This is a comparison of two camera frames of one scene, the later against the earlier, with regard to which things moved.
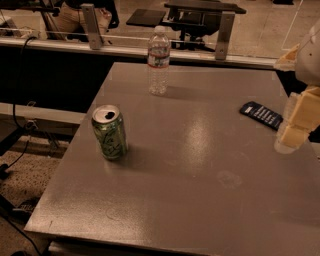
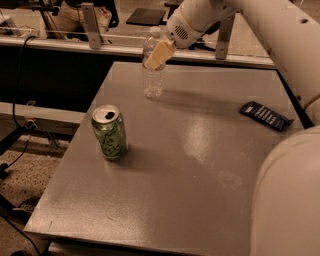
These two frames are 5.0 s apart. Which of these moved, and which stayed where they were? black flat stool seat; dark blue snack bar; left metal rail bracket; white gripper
Moved: white gripper
Stayed: dark blue snack bar; left metal rail bracket; black flat stool seat
